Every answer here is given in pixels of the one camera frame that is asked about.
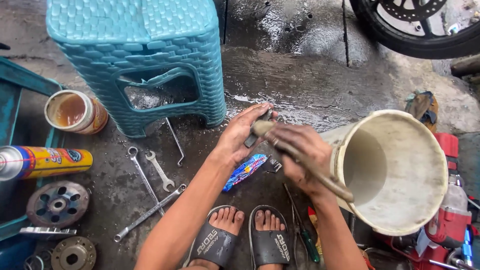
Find person's left hand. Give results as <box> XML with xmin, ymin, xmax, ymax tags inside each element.
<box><xmin>214</xmin><ymin>103</ymin><xmax>279</xmax><ymax>166</ymax></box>

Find bent thin metal rod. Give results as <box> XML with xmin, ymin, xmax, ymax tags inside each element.
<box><xmin>165</xmin><ymin>117</ymin><xmax>187</xmax><ymax>168</ymax></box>

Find person's foot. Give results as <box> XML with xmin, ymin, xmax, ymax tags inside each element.
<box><xmin>254</xmin><ymin>209</ymin><xmax>286</xmax><ymax>270</ymax></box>
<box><xmin>187</xmin><ymin>206</ymin><xmax>245</xmax><ymax>270</ymax></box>

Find black motorcycle wheel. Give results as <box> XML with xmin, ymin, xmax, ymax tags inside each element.
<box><xmin>349</xmin><ymin>0</ymin><xmax>480</xmax><ymax>60</ymax></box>

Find dark grey metal part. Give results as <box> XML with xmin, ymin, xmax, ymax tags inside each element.
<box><xmin>244</xmin><ymin>109</ymin><xmax>274</xmax><ymax>149</ymax></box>

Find old paintbrush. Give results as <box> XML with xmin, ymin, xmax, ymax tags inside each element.
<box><xmin>250</xmin><ymin>120</ymin><xmax>355</xmax><ymax>204</ymax></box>

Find teal woven plastic stool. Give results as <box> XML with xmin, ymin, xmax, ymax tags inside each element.
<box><xmin>46</xmin><ymin>0</ymin><xmax>227</xmax><ymax>139</ymax></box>

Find blue metal tool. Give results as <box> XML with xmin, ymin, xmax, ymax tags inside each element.
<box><xmin>460</xmin><ymin>225</ymin><xmax>476</xmax><ymax>268</ymax></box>

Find yellow red screwdriver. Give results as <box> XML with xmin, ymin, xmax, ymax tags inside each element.
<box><xmin>307</xmin><ymin>205</ymin><xmax>324</xmax><ymax>256</ymax></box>

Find teal metal tray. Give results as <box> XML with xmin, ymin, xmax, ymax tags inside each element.
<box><xmin>0</xmin><ymin>56</ymin><xmax>67</xmax><ymax>241</ymax></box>

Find brown wooden log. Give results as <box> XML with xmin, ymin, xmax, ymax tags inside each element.
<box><xmin>450</xmin><ymin>53</ymin><xmax>480</xmax><ymax>78</ymax></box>

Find silver ring wrench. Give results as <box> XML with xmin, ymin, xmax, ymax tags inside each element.
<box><xmin>127</xmin><ymin>146</ymin><xmax>166</xmax><ymax>217</ymax></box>

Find yellow spray can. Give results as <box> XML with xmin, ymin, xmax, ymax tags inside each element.
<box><xmin>0</xmin><ymin>145</ymin><xmax>94</xmax><ymax>182</ymax></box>

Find open can of brown grease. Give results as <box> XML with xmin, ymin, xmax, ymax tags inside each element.
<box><xmin>44</xmin><ymin>89</ymin><xmax>109</xmax><ymax>136</ymax></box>

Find black right sandal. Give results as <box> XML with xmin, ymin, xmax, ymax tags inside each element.
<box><xmin>248</xmin><ymin>205</ymin><xmax>291</xmax><ymax>270</ymax></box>

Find person's right hand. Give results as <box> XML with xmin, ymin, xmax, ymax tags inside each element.
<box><xmin>268</xmin><ymin>124</ymin><xmax>334</xmax><ymax>196</ymax></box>

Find black left sandal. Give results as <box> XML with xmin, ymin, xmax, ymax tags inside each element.
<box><xmin>182</xmin><ymin>205</ymin><xmax>245</xmax><ymax>269</ymax></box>

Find blue snack wrapper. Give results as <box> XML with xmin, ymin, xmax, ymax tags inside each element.
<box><xmin>222</xmin><ymin>154</ymin><xmax>269</xmax><ymax>193</ymax></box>

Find person's right foot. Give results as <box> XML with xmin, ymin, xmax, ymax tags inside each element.
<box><xmin>254</xmin><ymin>209</ymin><xmax>286</xmax><ymax>270</ymax></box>

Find small metal clip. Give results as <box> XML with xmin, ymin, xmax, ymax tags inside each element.
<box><xmin>266</xmin><ymin>157</ymin><xmax>283</xmax><ymax>174</ymax></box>

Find dirty white plastic bucket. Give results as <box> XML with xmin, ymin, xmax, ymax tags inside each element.
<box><xmin>320</xmin><ymin>109</ymin><xmax>449</xmax><ymax>237</ymax></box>

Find small open-end wrench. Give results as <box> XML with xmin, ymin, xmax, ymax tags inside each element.
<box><xmin>145</xmin><ymin>150</ymin><xmax>176</xmax><ymax>193</ymax></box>

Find long silver combination wrench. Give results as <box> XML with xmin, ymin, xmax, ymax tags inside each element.
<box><xmin>113</xmin><ymin>184</ymin><xmax>187</xmax><ymax>243</ymax></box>

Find wire rings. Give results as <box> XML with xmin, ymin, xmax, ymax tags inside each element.
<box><xmin>23</xmin><ymin>248</ymin><xmax>54</xmax><ymax>270</ymax></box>

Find silver toothed metal part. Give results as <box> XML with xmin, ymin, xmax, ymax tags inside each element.
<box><xmin>19</xmin><ymin>226</ymin><xmax>78</xmax><ymax>241</ymax></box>

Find brown round metal hub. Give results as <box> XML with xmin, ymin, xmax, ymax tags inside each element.
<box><xmin>51</xmin><ymin>236</ymin><xmax>97</xmax><ymax>270</ymax></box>

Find person's left foot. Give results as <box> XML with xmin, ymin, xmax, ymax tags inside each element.
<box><xmin>187</xmin><ymin>206</ymin><xmax>245</xmax><ymax>270</ymax></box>

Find dirty crumpled rag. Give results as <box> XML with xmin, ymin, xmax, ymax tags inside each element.
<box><xmin>404</xmin><ymin>90</ymin><xmax>439</xmax><ymax>133</ymax></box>

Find grey round clutch plate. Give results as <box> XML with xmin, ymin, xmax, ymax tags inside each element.
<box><xmin>26</xmin><ymin>181</ymin><xmax>91</xmax><ymax>229</ymax></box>

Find red plastic tool case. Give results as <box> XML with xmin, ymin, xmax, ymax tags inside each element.
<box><xmin>434</xmin><ymin>133</ymin><xmax>460</xmax><ymax>172</ymax></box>

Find green handled pliers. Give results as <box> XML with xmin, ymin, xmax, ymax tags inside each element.
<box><xmin>283</xmin><ymin>182</ymin><xmax>322</xmax><ymax>264</ymax></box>

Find black sandal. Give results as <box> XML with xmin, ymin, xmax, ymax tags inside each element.
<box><xmin>248</xmin><ymin>205</ymin><xmax>291</xmax><ymax>270</ymax></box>
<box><xmin>182</xmin><ymin>205</ymin><xmax>245</xmax><ymax>269</ymax></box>

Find red grey power tool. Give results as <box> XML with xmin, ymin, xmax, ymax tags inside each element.
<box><xmin>424</xmin><ymin>174</ymin><xmax>474</xmax><ymax>249</ymax></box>

